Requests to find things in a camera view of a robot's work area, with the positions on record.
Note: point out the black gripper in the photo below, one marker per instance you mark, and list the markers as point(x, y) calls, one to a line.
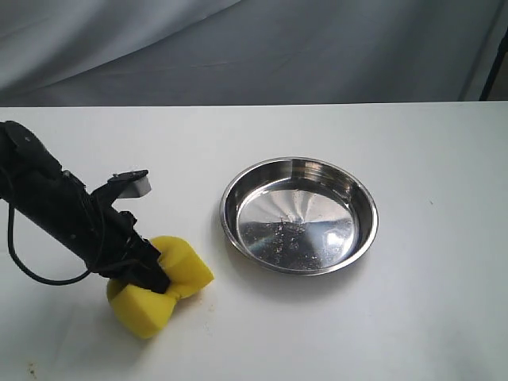
point(101, 236)

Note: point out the yellow sponge block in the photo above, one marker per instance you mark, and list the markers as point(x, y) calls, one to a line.
point(143, 312)

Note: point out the round stainless steel dish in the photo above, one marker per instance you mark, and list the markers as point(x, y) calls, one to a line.
point(298, 216)

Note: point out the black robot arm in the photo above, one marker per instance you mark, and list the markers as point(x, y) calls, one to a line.
point(34, 183)

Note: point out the grey backdrop cloth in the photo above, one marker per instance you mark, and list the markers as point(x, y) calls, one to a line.
point(225, 53)

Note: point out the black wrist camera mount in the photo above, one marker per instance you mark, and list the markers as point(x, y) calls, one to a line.
point(131, 184)

